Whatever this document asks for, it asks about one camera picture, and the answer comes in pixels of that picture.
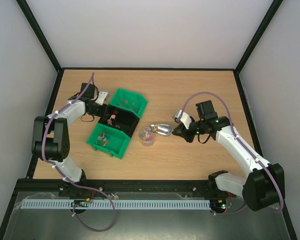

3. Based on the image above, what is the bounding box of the silver metal scoop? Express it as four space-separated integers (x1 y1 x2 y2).
150 123 173 136

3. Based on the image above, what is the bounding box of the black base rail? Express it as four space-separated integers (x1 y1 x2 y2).
13 178 241 199

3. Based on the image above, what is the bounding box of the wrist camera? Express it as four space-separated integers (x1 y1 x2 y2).
172 109 193 130
94 91 110 106

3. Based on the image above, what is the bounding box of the black cage frame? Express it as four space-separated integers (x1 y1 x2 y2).
0 0 283 240

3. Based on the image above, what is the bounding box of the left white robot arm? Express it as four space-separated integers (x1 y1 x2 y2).
31 83 110 183

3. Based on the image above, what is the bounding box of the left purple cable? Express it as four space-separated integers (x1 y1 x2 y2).
41 72 116 231

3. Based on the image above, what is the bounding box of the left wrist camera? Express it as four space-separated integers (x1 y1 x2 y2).
94 91 110 106

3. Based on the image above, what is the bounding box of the clear glass jar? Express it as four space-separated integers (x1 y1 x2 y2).
138 127 156 147

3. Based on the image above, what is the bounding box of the light blue cable duct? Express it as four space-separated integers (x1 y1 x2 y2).
20 199 211 210

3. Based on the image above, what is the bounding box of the green black bin set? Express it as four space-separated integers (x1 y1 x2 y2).
86 88 148 159

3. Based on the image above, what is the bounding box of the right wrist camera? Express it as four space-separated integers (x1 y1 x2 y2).
172 109 193 130

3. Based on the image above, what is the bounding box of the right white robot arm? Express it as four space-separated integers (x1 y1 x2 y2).
172 100 285 212

